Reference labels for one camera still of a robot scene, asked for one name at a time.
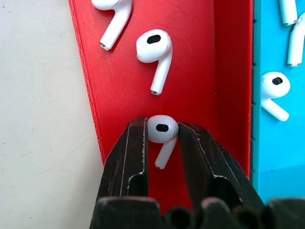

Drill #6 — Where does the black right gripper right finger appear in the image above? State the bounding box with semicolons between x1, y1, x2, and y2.
178;122;266;210

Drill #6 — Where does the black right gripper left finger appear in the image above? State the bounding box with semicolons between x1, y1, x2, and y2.
96;116;149;203

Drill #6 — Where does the white earbud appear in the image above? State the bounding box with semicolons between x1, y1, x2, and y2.
286;16;305;67
136;29;173;96
278;0;299;27
147;114;179;170
260;71;291;122
91;0;132;52

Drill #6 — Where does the blue plastic tray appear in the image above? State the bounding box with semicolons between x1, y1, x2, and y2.
250;0;305;203

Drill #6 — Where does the red plastic tray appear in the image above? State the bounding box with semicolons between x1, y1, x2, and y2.
68;0;254;212

